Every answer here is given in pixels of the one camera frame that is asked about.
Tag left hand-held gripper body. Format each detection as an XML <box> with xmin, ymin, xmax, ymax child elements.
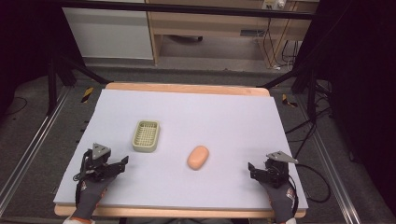
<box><xmin>79</xmin><ymin>143</ymin><xmax>118</xmax><ymax>183</ymax></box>

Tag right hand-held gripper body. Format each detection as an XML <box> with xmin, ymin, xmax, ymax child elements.
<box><xmin>263</xmin><ymin>150</ymin><xmax>299</xmax><ymax>189</ymax></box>

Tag pale green soap dish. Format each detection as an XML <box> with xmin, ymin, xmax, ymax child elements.
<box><xmin>132</xmin><ymin>119</ymin><xmax>162</xmax><ymax>154</ymax></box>

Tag orange soap bar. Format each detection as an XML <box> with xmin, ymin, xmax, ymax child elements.
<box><xmin>186</xmin><ymin>145</ymin><xmax>210</xmax><ymax>172</ymax></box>

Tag yellow black floor marker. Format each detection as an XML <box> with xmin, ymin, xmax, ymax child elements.
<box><xmin>80</xmin><ymin>86</ymin><xmax>94</xmax><ymax>104</ymax></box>
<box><xmin>281</xmin><ymin>93</ymin><xmax>299</xmax><ymax>108</ymax></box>

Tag pale lavender table mat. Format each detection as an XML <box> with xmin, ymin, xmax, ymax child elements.
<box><xmin>52</xmin><ymin>89</ymin><xmax>309</xmax><ymax>211</ymax></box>

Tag black metal stand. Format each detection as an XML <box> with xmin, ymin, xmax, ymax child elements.
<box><xmin>256</xmin><ymin>65</ymin><xmax>319</xmax><ymax>119</ymax></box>
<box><xmin>46</xmin><ymin>53</ymin><xmax>110</xmax><ymax>117</ymax></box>

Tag wooden table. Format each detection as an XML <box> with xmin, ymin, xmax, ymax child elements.
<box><xmin>53</xmin><ymin>81</ymin><xmax>308</xmax><ymax>219</ymax></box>

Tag white cabinet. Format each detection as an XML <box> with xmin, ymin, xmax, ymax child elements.
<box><xmin>62</xmin><ymin>7</ymin><xmax>154</xmax><ymax>61</ymax></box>

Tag light wooden desk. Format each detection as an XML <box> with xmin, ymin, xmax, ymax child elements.
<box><xmin>145</xmin><ymin>0</ymin><xmax>316</xmax><ymax>68</ymax></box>

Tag white power strip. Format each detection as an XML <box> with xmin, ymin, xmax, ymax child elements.
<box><xmin>262</xmin><ymin>0</ymin><xmax>287</xmax><ymax>10</ymax></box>

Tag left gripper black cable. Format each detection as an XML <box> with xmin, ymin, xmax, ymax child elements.
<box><xmin>72</xmin><ymin>151</ymin><xmax>92</xmax><ymax>207</ymax></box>

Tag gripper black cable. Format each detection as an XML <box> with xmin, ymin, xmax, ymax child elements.
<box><xmin>72</xmin><ymin>151</ymin><xmax>92</xmax><ymax>207</ymax></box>
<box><xmin>288</xmin><ymin>162</ymin><xmax>332</xmax><ymax>217</ymax></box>

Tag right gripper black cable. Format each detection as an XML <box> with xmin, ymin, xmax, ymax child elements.
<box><xmin>288</xmin><ymin>162</ymin><xmax>332</xmax><ymax>217</ymax></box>

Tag metal floor rail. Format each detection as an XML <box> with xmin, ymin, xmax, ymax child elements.
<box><xmin>0</xmin><ymin>86</ymin><xmax>72</xmax><ymax>217</ymax></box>
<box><xmin>294</xmin><ymin>92</ymin><xmax>355</xmax><ymax>224</ymax></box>

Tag black floor cables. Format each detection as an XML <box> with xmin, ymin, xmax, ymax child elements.
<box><xmin>284</xmin><ymin>79</ymin><xmax>334</xmax><ymax>161</ymax></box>

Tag hanging cables under desk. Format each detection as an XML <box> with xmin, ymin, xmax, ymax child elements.
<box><xmin>262</xmin><ymin>17</ymin><xmax>301</xmax><ymax>71</ymax></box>

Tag black horizontal frame bar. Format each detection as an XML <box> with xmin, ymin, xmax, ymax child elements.
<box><xmin>58</xmin><ymin>0</ymin><xmax>316</xmax><ymax>21</ymax></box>

